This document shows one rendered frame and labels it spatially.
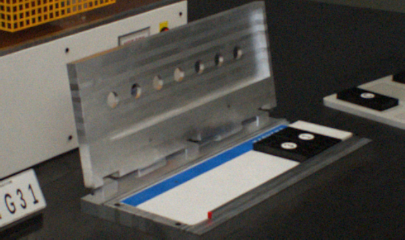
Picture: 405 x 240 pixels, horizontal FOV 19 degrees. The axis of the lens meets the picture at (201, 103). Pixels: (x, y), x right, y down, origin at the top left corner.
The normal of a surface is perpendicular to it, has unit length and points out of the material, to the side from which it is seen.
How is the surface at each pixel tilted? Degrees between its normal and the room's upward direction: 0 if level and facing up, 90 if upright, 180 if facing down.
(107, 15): 0
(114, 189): 90
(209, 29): 81
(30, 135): 90
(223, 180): 0
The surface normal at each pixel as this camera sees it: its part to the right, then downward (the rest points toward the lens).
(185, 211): 0.00, -0.95
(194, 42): 0.78, 0.04
